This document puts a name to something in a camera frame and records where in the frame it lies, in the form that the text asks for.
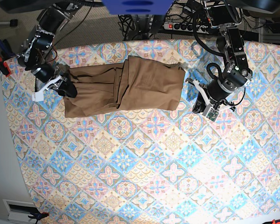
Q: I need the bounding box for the red clamp bottom edge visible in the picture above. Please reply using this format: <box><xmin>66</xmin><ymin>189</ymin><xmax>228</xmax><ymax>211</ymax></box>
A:
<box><xmin>268</xmin><ymin>219</ymin><xmax>280</xmax><ymax>224</ymax></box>

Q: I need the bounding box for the brown t-shirt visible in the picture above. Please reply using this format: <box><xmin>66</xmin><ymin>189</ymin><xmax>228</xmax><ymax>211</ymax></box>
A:
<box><xmin>63</xmin><ymin>56</ymin><xmax>185</xmax><ymax>118</ymax></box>

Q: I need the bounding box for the red black clamp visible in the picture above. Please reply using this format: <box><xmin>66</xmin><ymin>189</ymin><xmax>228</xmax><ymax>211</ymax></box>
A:
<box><xmin>0</xmin><ymin>56</ymin><xmax>11</xmax><ymax>77</ymax></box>

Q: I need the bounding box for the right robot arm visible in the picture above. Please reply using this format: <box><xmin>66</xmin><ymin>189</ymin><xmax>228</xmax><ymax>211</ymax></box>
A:
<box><xmin>16</xmin><ymin>1</ymin><xmax>81</xmax><ymax>102</ymax></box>

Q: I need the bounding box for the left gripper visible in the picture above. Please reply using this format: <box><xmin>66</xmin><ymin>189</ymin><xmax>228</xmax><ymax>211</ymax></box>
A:
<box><xmin>185</xmin><ymin>78</ymin><xmax>236</xmax><ymax>121</ymax></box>

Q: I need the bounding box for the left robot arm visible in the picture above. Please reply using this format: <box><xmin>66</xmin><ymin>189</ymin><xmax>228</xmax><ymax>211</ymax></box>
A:
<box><xmin>186</xmin><ymin>0</ymin><xmax>252</xmax><ymax>122</ymax></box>

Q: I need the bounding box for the white floor vent box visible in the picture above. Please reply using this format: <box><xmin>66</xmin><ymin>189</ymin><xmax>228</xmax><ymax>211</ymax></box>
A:
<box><xmin>3</xmin><ymin>199</ymin><xmax>38</xmax><ymax>224</ymax></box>

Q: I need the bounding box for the black floor block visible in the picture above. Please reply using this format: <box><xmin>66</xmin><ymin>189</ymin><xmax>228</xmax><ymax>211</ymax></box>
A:
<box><xmin>10</xmin><ymin>19</ymin><xmax>18</xmax><ymax>27</ymax></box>

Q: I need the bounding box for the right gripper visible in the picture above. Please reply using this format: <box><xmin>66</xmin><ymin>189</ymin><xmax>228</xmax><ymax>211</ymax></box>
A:
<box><xmin>31</xmin><ymin>64</ymin><xmax>77</xmax><ymax>102</ymax></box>

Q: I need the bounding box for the orange black spring clamp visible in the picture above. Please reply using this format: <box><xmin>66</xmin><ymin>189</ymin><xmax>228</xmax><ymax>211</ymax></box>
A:
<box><xmin>28</xmin><ymin>212</ymin><xmax>49</xmax><ymax>222</ymax></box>

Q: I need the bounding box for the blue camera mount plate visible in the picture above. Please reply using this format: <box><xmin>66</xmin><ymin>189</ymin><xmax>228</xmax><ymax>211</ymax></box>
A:
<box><xmin>102</xmin><ymin>0</ymin><xmax>173</xmax><ymax>15</ymax></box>

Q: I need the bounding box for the black power strip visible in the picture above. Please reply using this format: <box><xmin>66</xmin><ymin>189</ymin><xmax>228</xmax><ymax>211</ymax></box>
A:
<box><xmin>163</xmin><ymin>22</ymin><xmax>209</xmax><ymax>34</ymax></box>

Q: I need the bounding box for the patterned tablecloth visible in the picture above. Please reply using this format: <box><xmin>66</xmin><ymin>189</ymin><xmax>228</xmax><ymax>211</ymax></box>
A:
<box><xmin>1</xmin><ymin>42</ymin><xmax>280</xmax><ymax>224</ymax></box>

